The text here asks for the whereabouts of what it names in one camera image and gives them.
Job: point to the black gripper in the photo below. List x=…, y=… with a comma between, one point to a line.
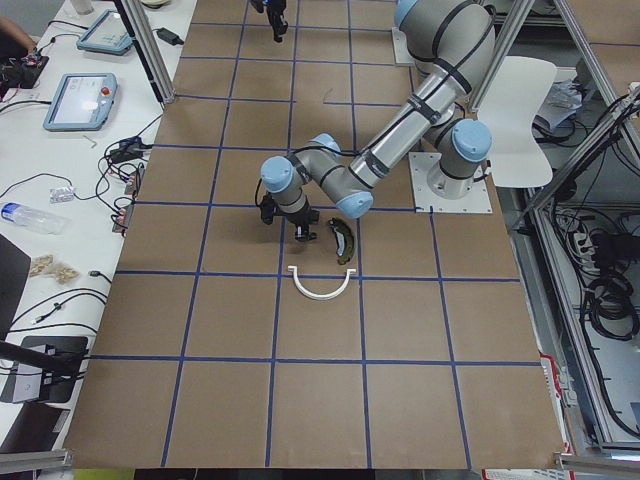
x=274, y=16
x=302, y=218

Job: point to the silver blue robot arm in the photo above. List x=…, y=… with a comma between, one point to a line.
x=451, y=43

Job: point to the olive green brake shoe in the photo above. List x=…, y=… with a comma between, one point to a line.
x=345, y=240

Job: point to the black power adapter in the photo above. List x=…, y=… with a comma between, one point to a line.
x=169, y=36

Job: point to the far blue teach pendant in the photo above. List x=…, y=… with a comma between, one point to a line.
x=106, y=35

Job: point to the blue teach pendant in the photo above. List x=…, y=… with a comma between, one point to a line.
x=106, y=35
x=82, y=102

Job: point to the near blue teach pendant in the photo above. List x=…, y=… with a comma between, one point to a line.
x=82, y=102

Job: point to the white plastic chair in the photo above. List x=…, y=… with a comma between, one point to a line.
x=508, y=109

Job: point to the clear plastic water bottle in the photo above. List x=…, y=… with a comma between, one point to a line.
x=32, y=219

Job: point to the white curved plastic bracket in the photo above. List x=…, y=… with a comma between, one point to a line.
x=321, y=289

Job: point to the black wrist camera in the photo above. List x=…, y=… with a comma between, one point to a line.
x=267, y=207

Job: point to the aluminium frame post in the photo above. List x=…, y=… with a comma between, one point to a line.
x=140, y=31

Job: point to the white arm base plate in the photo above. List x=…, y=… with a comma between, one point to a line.
x=434, y=192

